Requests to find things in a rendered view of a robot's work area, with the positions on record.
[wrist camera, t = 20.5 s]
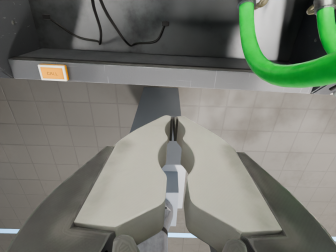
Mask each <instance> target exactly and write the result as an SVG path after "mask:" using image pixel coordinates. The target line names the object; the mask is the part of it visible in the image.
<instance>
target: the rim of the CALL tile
mask: <svg viewBox="0 0 336 252"><path fill-rule="evenodd" d="M40 67H45V68H62V71H63V76H64V79H52V78H43V76H42V72H41V68H40ZM38 69H39V73H40V76H41V80H46V81H68V79H67V74H66V69H65V66H63V65H45V64H38Z"/></svg>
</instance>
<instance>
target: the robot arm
mask: <svg viewBox="0 0 336 252"><path fill-rule="evenodd" d="M172 133H173V137H174V141H176V142H177V143H178V144H179V145H180V147H181V149H182V150H181V160H180V163H181V165H182V166H183V167H184V169H185V170H186V171H187V173H188V176H187V183H186V190H185V197H184V205H183V206H184V215H185V224H186V228H187V230H188V231H189V232H190V233H191V234H192V235H194V236H195V237H197V238H198V239H200V240H202V241H203V242H205V243H206V244H208V245H209V247H210V252H336V242H335V241H334V239H333V238H332V237H331V235H330V234H329V233H328V232H327V230H326V229H325V228H324V227H323V225H322V224H321V223H320V222H319V221H318V219H317V218H316V217H315V216H314V215H313V214H312V213H311V212H310V211H309V210H308V209H307V208H306V207H305V206H304V205H303V204H302V203H301V202H300V201H299V200H298V199H297V198H296V197H295V196H294V195H293V194H292V193H291V192H289V191H288V190H287V189H286V188H285V187H284V186H283V185H281V184H280V183H279V182H278V181H277V180H276V179H275V178H273V177H272V176H271V175H270V174H269V173H268V172H266V171H265V170H264V169H263V168H262V167H261V166H260V165H258V164H257V163H256V162H255V161H254V160H253V159H252V158H250V157H249V156H248V155H247V154H246V153H245V152H237V151H236V150H235V149H234V148H232V147H231V146H230V145H229V144H228V143H227V142H226V141H224V140H223V139H222V138H220V137H219V136H218V135H216V134H214V133H213V132H211V131H209V130H208V129H206V128H204V127H202V126H201V125H199V124H197V123H195V122H194V121H192V120H190V119H188V118H187V117H185V116H177V117H171V116H169V115H164V116H162V117H160V118H158V119H156V120H154V121H152V122H150V123H148V124H146V125H144V126H142V127H140V128H138V129H136V130H134V131H133V132H131V133H129V134H128V135H126V136H125V137H123V138H122V139H121V140H120V141H118V142H117V143H116V144H115V145H114V146H106V147H105V148H103V149H102V150H101V151H100V152H99V153H97V154H96V155H95V156H94V157H93V158H91V159H90V160H89V161H88V162H87V163H85V164H84V165H83V166H82V167H81V168H79V169H78V170H77V171H76V172H75V173H73V174H72V175H71V176H70V177H69V178H67V179H66V180H65V181H64V182H63V183H61V184H60V185H59V186H58V187H57V188H56V189H55V190H53V191H52V192H51V193H50V194H49V195H48V196H47V197H46V198H45V199H44V200H43V201H42V202H41V203H40V205H39V206H38V207H37V208H36V209H35V210H34V211H33V213H32V214H31V215H30V216H29V218H28V219H27V220H26V221H25V223H24V224H23V225H22V227H21V228H20V230H19V231H18V232H17V234H16V235H15V237H14V238H13V240H12V241H11V243H10V245H9V246H8V248H7V250H6V251H5V252H168V231H169V228H170V225H171V223H172V220H173V215H174V213H173V206H172V204H171V203H170V202H169V201H168V200H166V187H167V176H166V174H165V173H164V172H163V170H162V168H163V166H164V165H165V164H166V162H167V145H168V143H169V141H172Z"/></svg>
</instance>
